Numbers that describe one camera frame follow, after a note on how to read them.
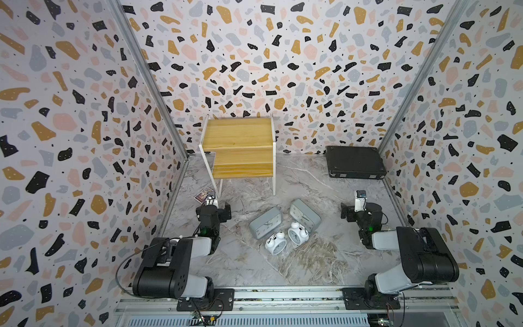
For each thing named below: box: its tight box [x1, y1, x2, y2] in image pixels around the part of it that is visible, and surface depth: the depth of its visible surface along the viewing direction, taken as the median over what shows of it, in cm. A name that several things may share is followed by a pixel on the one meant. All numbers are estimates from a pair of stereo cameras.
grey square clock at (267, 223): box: [249, 206, 283, 240], surface depth 89 cm
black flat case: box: [325, 145, 387, 180], surface depth 122 cm
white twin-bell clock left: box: [264, 230, 287, 256], surface depth 82 cm
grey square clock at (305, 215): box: [289, 198, 322, 233], surface depth 91 cm
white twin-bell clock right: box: [288, 220, 310, 246], surface depth 85 cm
